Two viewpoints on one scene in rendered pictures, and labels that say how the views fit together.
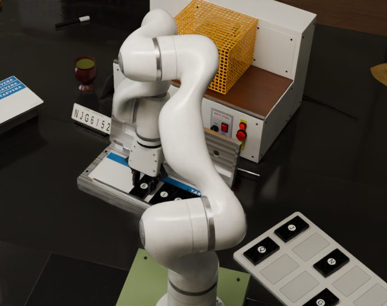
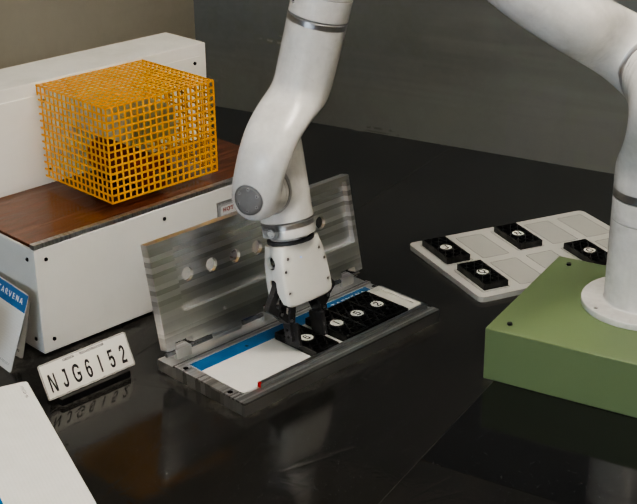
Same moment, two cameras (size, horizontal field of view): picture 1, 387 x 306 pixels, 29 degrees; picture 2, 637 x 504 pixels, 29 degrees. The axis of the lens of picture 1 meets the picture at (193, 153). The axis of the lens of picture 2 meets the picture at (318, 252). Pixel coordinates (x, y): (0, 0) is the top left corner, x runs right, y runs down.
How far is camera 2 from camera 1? 2.23 m
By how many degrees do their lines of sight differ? 61
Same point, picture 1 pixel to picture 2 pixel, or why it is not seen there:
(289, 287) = not seen: hidden behind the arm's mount
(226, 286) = (581, 273)
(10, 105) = (5, 421)
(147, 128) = (306, 196)
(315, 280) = (545, 252)
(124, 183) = (282, 360)
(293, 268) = (520, 261)
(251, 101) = not seen: hidden behind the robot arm
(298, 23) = (179, 41)
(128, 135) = (196, 308)
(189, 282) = not seen: outside the picture
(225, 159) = (334, 222)
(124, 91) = (290, 127)
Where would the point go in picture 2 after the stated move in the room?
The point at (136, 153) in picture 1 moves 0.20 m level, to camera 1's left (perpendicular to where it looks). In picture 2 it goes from (295, 269) to (249, 325)
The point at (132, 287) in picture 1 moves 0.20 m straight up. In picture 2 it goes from (571, 341) to (581, 216)
